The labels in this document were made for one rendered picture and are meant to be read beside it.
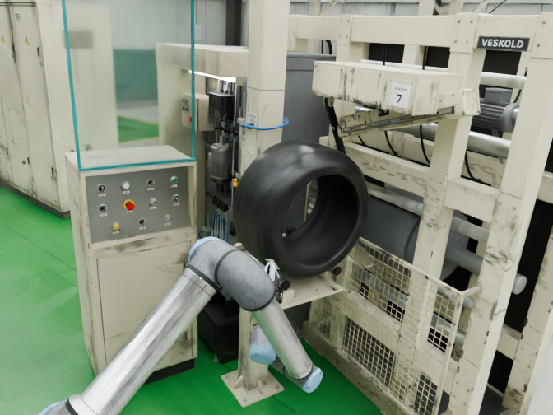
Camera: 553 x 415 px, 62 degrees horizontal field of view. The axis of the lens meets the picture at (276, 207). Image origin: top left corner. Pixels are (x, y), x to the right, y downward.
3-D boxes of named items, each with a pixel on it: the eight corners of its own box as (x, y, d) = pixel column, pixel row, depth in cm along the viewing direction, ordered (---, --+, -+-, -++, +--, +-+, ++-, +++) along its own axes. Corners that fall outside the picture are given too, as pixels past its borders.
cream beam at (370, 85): (309, 94, 211) (312, 61, 206) (350, 93, 224) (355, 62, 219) (411, 116, 163) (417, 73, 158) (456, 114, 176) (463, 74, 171)
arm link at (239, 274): (268, 258, 121) (330, 376, 165) (238, 241, 130) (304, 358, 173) (238, 290, 117) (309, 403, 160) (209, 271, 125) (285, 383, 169)
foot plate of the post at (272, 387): (220, 377, 267) (220, 371, 266) (260, 362, 281) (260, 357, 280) (243, 408, 246) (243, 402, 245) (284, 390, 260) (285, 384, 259)
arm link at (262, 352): (257, 366, 166) (243, 357, 159) (261, 332, 173) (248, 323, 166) (280, 365, 162) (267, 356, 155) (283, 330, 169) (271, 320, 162)
